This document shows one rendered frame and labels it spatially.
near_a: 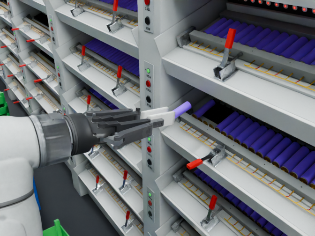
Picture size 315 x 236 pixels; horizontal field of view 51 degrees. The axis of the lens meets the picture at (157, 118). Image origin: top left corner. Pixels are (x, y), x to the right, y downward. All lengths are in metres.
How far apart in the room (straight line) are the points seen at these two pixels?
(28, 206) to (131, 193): 0.71
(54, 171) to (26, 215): 1.43
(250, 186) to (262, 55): 0.25
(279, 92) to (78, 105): 1.01
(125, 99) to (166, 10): 0.36
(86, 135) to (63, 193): 1.26
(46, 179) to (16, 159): 1.41
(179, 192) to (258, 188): 0.32
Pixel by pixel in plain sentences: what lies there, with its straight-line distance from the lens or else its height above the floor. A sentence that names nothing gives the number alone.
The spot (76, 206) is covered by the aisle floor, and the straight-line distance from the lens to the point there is 1.75.
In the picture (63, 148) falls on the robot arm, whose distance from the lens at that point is 0.57.
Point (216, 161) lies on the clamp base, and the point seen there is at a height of 0.74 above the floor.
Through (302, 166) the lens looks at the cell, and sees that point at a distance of 0.69.
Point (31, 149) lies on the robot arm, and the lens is 0.56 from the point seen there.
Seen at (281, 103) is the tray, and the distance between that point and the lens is 0.57.
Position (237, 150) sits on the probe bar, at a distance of 0.72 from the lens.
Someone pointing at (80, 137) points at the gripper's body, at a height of 0.87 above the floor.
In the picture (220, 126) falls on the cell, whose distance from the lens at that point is 0.78.
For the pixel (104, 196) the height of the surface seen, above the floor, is 0.15.
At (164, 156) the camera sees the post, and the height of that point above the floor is 0.65.
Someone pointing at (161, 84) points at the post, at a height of 0.86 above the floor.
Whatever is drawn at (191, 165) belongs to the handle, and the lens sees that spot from 0.69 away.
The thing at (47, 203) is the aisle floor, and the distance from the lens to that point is 1.80.
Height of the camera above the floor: 1.17
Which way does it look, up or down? 28 degrees down
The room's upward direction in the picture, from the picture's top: straight up
